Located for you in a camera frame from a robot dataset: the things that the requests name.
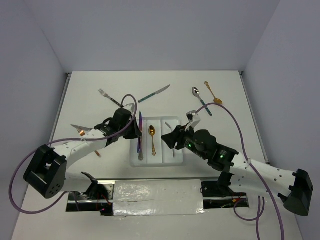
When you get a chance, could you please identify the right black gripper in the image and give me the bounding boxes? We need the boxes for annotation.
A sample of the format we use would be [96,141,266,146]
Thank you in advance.
[160,122,208,160]

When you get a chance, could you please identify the plain silver fork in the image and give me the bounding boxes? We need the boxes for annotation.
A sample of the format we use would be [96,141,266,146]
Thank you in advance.
[164,121,175,158]

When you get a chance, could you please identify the ornate gold spoon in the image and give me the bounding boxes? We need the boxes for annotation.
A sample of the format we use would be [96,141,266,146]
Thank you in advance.
[148,125,157,156]

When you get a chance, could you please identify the iridescent rainbow knife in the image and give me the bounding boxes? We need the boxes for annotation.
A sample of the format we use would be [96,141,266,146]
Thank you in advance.
[136,111,144,153]

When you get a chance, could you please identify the ornate silver knife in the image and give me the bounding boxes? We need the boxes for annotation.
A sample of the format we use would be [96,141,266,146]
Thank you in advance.
[138,147,144,161]

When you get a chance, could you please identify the copper fork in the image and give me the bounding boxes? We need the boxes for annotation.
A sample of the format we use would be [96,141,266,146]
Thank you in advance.
[76,128,101,158]

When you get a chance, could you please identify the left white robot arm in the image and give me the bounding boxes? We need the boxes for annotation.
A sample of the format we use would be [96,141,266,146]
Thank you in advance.
[23,104,142,199]

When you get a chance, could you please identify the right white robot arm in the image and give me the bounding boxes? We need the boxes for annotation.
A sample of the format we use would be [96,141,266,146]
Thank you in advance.
[161,125,314,217]

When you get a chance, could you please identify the white three-compartment cutlery tray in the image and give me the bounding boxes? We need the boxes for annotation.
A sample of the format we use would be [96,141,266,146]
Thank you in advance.
[129,116,184,167]

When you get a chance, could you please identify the gold spoon far right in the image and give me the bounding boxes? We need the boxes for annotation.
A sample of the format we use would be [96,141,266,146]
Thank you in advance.
[204,81,223,105]

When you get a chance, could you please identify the white foil-covered base board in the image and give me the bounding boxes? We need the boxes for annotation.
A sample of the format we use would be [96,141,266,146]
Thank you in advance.
[113,179,205,217]

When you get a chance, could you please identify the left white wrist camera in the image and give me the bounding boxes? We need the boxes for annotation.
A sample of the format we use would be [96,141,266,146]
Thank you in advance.
[123,103,137,117]

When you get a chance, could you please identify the knife with teal handle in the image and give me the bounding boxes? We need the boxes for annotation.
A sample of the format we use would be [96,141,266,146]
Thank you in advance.
[138,84,171,103]

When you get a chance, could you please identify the knife with black handle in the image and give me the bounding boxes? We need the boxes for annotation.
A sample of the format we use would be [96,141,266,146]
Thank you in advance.
[71,124,92,132]

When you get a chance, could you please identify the spoon with teal handle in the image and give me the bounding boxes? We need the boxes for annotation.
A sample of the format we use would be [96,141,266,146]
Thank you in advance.
[191,87,213,117]

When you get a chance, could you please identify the fork with black handle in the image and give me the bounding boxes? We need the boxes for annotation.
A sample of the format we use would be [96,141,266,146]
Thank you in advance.
[98,88,123,108]

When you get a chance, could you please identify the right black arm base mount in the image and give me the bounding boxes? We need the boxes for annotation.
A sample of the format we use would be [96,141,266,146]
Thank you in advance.
[200,172,249,210]

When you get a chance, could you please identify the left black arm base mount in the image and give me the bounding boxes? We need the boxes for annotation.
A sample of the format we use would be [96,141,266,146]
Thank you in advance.
[66,179,115,217]

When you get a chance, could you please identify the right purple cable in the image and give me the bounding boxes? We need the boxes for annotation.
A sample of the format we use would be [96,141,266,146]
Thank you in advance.
[194,102,286,240]

